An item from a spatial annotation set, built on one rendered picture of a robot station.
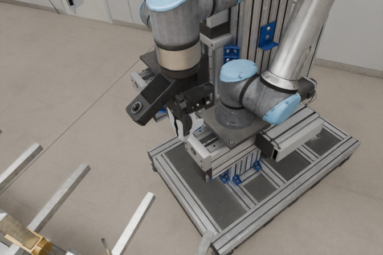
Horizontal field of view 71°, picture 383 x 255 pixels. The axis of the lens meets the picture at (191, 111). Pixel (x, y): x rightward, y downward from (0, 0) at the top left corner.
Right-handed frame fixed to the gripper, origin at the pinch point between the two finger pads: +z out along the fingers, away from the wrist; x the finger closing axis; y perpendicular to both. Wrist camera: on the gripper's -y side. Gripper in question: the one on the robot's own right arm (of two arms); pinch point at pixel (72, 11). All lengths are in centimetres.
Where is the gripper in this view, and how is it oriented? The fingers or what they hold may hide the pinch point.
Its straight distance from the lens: 128.7
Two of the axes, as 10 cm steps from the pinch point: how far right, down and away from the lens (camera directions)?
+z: 0.6, 7.0, 7.1
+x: -5.6, -5.7, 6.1
